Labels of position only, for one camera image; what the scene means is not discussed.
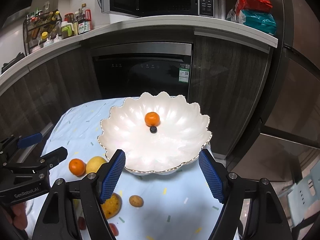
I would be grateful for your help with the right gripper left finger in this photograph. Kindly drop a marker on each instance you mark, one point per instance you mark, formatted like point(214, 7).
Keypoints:
point(57, 218)

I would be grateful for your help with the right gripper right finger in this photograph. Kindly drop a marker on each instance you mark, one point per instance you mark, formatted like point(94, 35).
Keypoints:
point(266, 218)

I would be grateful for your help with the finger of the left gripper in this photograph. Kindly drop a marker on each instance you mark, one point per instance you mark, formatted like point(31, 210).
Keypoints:
point(12, 144)
point(49, 160)

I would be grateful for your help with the red grape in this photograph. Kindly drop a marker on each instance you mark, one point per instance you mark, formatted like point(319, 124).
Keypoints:
point(81, 223)
point(114, 229)

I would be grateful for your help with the large orange mandarin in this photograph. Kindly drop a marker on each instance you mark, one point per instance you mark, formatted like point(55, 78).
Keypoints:
point(77, 167)

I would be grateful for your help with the yellow lemon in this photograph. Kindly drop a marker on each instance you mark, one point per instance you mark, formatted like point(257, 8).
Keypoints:
point(94, 164)

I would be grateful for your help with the yellow brown mango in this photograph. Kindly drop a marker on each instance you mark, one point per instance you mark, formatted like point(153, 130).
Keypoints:
point(111, 206)

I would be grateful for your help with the brown longan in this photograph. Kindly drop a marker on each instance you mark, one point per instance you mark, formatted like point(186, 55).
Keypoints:
point(136, 201)

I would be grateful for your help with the blueberry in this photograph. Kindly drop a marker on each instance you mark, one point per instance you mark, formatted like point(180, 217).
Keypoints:
point(153, 129)

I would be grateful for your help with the small orange mandarin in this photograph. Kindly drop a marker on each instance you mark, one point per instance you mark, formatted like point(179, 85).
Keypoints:
point(152, 119)

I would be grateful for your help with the left hand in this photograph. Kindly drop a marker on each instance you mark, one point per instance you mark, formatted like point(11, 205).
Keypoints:
point(19, 219)

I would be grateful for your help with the light blue kids chair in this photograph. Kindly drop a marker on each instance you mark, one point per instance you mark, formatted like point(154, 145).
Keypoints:
point(303, 195)

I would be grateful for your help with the light blue tablecloth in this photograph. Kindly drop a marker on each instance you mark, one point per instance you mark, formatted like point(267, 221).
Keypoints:
point(176, 206)

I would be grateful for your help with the stainless refrigerator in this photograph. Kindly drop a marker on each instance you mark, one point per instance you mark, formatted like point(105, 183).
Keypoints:
point(281, 140)

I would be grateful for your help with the white scalloped bowl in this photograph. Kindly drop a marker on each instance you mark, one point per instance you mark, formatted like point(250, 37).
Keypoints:
point(182, 133)

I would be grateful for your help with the green lid jar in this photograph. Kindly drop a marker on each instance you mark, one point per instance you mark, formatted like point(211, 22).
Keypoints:
point(66, 29)

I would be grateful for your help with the black built-in dishwasher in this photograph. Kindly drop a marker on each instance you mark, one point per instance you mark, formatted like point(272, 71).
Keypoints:
point(128, 70)

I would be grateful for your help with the soy sauce bottle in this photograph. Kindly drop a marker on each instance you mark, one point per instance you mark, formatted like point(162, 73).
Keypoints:
point(84, 19)

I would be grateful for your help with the white countertop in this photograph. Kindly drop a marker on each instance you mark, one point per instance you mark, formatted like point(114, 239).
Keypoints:
point(164, 28)

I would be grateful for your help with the red snack bag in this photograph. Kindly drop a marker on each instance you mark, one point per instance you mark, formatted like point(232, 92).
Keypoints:
point(256, 5)

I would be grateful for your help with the black wire spice rack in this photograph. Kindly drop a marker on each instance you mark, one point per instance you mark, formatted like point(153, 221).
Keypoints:
point(37, 23)

